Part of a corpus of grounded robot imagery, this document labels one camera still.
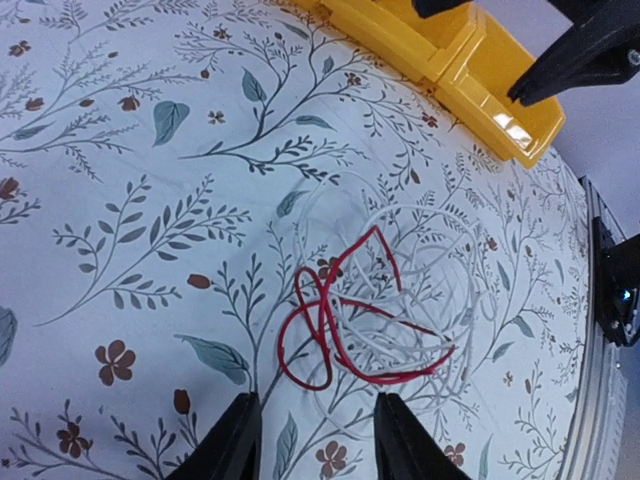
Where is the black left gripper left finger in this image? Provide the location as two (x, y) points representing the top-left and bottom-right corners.
(167, 392), (262, 480)

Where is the yellow three-compartment bin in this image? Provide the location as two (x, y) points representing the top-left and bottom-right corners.
(298, 0), (566, 168)

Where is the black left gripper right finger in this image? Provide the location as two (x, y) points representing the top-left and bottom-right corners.
(373, 393), (470, 480)

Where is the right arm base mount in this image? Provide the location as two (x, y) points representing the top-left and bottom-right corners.
(591, 216), (639, 347)

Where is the floral patterned table mat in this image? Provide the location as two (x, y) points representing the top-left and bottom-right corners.
(1, 1), (589, 479)

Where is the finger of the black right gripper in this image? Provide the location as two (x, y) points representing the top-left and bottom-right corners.
(508, 0), (639, 106)
(412, 0), (471, 19)

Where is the front aluminium rail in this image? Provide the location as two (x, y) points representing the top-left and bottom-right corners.
(558, 176), (628, 479)

